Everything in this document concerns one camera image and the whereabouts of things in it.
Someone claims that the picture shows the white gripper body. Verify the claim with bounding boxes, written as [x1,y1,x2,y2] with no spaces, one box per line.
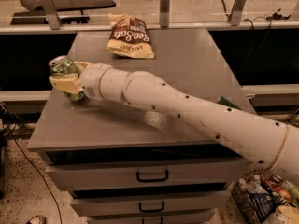
[79,63,112,100]

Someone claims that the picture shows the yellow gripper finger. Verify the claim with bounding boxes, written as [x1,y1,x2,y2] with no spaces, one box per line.
[74,61,93,74]
[49,73,83,94]

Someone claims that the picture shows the green soda can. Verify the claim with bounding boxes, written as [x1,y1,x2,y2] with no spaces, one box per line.
[49,55,85,103]

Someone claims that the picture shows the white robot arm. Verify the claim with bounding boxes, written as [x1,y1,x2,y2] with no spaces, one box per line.
[49,56,299,184]

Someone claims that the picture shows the sea salt chips bag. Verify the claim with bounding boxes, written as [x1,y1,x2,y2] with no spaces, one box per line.
[107,14,155,59]

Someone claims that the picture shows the grey drawer cabinet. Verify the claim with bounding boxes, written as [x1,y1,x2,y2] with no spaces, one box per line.
[27,29,251,224]

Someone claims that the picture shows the green and yellow sponge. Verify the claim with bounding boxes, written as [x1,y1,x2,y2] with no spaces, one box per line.
[217,96,240,110]

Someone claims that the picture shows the shoe tip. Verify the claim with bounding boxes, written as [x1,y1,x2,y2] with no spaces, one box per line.
[26,216,46,224]

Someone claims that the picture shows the clear plastic water bottle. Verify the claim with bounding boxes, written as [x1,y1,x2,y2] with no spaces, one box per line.
[247,175,266,193]

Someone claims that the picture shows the red snack package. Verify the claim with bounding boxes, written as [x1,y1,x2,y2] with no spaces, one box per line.
[262,175,292,202]

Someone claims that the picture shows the blue snack bag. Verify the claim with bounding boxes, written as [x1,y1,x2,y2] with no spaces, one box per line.
[249,193,277,222]

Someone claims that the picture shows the green snack package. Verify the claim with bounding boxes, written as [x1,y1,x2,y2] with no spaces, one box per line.
[282,180,299,200]

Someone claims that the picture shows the yellow snack bag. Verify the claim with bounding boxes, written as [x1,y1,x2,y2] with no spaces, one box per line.
[277,205,299,224]

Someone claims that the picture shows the left metal bracket post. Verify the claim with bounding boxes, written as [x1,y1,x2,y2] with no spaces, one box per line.
[40,0,61,30]

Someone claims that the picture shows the metal bracket post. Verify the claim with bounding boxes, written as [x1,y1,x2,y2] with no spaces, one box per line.
[159,0,170,28]
[228,0,247,26]
[40,0,61,30]

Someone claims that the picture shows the black floor cable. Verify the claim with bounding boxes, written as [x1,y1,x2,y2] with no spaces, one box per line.
[3,124,64,224]

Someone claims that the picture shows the middle metal bracket post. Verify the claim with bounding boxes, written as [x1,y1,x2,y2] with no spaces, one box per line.
[159,0,170,28]

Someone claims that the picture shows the top drawer black handle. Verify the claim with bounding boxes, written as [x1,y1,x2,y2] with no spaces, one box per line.
[135,171,169,183]

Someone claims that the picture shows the drawer black handle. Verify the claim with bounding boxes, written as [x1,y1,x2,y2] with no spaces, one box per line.
[138,202,164,213]
[135,171,169,183]
[141,217,164,224]

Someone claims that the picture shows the middle drawer black handle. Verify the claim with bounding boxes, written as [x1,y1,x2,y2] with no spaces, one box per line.
[138,202,164,213]

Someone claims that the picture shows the bottom drawer black handle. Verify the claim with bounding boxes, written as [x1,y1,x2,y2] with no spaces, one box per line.
[141,217,164,224]

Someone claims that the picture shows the black cable on rail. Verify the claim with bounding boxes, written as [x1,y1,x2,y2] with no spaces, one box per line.
[218,0,286,86]

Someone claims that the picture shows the right metal bracket post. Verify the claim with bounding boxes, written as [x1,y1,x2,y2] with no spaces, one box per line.
[228,0,247,26]

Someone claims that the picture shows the wire basket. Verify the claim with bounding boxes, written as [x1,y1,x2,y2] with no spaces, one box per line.
[230,167,281,224]

